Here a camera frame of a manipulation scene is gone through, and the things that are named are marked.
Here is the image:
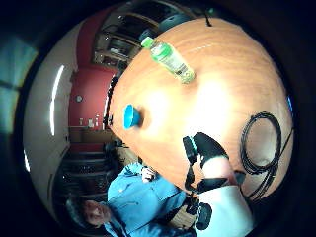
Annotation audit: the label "blue plastic cup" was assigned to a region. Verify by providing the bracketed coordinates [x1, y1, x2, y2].
[122, 104, 143, 130]

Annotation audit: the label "the person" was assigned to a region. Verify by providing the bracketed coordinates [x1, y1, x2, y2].
[67, 161, 198, 237]

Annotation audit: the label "clear bottle with green cap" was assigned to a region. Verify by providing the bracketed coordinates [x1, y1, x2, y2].
[140, 36, 196, 85]

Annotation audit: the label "wooden sideboard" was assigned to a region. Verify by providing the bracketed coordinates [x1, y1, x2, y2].
[68, 126, 115, 145]

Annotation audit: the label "dark stacked chairs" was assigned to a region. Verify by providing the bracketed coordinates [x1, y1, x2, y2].
[58, 149, 115, 201]

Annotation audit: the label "black chair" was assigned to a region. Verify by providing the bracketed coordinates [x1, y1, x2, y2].
[157, 12, 194, 34]

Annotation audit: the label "dark wooden shelf unit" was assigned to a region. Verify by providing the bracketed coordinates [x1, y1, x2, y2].
[91, 12, 162, 71]

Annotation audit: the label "long ceiling lamp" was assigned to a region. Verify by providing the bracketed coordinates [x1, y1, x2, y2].
[48, 64, 66, 137]

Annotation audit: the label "black coiled cable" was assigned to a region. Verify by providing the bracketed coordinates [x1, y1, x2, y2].
[239, 111, 294, 201]

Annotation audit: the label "thin black cable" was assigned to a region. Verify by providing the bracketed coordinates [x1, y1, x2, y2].
[202, 11, 213, 28]

